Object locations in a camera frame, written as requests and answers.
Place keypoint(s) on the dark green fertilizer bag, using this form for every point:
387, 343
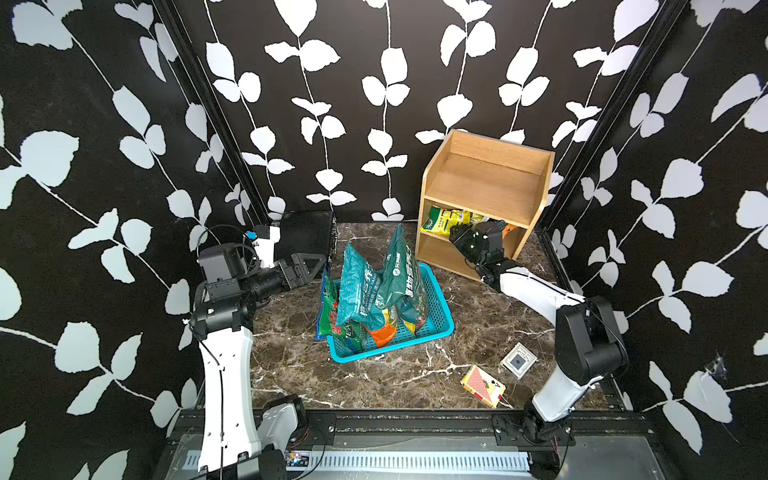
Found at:
403, 289

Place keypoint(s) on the wooden two-tier shelf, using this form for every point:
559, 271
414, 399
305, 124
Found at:
491, 177

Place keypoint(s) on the green blue-edged soil bag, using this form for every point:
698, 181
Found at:
348, 334

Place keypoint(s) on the black ribbed case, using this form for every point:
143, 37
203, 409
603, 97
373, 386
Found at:
311, 232

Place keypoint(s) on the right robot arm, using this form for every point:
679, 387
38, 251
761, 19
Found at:
588, 344

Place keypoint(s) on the black front rail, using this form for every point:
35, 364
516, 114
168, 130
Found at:
504, 427

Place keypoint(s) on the teal and orange fertilizer bag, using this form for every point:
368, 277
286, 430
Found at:
359, 286

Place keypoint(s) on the red playing card box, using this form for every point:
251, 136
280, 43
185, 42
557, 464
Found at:
483, 386

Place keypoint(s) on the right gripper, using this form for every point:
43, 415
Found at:
462, 237

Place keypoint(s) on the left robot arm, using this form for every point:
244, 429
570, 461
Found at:
236, 444

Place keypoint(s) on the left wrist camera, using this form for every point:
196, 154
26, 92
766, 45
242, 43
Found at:
263, 239

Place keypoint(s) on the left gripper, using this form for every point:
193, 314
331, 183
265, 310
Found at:
298, 263

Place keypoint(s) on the small white square box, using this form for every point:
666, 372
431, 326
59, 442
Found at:
519, 360

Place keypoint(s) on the yellow fertilizer bag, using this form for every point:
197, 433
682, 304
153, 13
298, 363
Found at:
440, 221

